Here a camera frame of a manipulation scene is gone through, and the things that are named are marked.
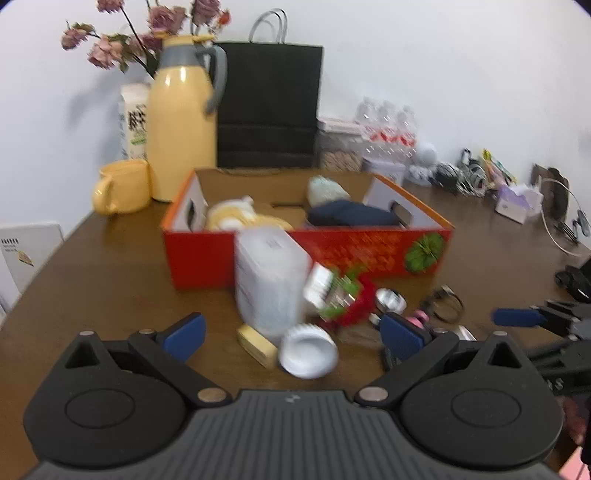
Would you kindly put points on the white jar lid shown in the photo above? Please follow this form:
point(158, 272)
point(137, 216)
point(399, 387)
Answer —
point(308, 352)

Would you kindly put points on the yellow ceramic mug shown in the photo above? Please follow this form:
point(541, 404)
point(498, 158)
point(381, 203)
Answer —
point(123, 188)

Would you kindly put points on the red orange cardboard box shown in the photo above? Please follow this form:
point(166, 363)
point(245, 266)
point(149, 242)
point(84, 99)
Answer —
point(203, 259)

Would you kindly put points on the small yellow box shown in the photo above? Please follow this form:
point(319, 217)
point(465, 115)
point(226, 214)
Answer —
point(257, 346)

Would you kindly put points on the black paper bag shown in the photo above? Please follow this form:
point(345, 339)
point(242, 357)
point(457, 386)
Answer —
point(268, 114)

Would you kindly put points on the silver round tin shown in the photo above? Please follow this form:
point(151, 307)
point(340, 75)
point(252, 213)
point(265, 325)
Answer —
point(390, 301)

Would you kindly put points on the yellow thermos jug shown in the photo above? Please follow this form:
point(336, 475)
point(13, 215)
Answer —
point(182, 112)

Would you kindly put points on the dried pink rose bouquet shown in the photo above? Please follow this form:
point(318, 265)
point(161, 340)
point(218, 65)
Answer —
point(122, 49)

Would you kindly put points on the clear plastic container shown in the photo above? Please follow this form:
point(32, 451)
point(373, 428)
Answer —
point(270, 273)

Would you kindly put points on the navy blue pouch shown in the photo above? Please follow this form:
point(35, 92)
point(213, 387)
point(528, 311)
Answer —
point(345, 213)

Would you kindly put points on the water bottle left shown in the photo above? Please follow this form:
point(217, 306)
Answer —
point(366, 118)

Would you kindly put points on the water bottle middle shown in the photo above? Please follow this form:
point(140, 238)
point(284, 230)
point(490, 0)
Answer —
point(388, 132)

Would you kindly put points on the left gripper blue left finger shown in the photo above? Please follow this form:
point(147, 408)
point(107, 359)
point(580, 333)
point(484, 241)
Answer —
point(165, 353)

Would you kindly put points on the clear jar of nuts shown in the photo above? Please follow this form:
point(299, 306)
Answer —
point(338, 145)

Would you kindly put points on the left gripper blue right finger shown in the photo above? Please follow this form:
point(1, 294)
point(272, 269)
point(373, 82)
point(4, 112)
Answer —
point(422, 354)

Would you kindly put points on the mint knitted ball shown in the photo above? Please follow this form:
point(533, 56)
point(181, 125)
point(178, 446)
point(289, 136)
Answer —
point(323, 190)

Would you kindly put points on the white astronaut figurine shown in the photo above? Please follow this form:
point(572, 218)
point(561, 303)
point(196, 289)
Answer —
point(423, 165)

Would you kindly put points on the white board with logo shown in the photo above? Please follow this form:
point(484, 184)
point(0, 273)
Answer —
point(26, 249)

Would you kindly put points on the water bottle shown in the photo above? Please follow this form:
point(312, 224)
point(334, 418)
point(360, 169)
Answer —
point(388, 132)
point(366, 118)
point(407, 131)

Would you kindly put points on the purple tissue pack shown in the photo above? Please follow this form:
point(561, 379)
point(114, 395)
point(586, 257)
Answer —
point(519, 203)

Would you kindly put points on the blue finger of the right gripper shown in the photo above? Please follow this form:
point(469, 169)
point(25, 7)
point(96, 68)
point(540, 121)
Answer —
point(522, 318)

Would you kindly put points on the water bottle right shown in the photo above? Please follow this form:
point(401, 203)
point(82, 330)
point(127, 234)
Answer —
point(407, 131)

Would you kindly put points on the white milk carton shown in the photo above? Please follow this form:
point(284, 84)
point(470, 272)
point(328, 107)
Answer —
point(132, 107)

